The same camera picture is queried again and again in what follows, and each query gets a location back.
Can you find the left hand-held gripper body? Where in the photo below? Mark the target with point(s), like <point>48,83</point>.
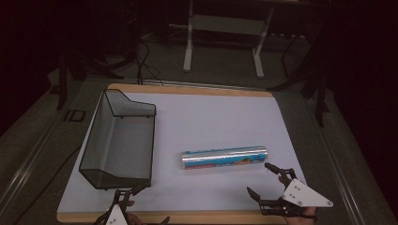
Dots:
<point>116,216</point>

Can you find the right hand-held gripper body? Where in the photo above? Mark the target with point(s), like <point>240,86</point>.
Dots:
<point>305,195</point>

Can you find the silver blue foil roll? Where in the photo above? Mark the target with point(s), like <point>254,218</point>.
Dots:
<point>223,157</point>

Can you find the person's left hand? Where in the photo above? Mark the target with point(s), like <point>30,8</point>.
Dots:
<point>134,219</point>

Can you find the person's right hand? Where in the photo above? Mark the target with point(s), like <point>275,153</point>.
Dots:
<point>297,220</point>

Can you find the white table mat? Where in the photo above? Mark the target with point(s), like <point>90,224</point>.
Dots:
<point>212,122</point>

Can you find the black metal stand leg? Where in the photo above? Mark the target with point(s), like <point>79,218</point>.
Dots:
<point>321,100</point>
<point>62,81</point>

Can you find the black tripod legs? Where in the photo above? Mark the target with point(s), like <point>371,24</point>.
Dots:
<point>297,78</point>

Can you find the dark equipment base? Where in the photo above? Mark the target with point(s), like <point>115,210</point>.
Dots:
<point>103,67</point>

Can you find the black floor bracket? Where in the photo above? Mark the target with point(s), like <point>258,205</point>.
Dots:
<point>74,116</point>

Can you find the white metal frame stand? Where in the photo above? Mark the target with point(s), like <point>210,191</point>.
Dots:
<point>259,59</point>

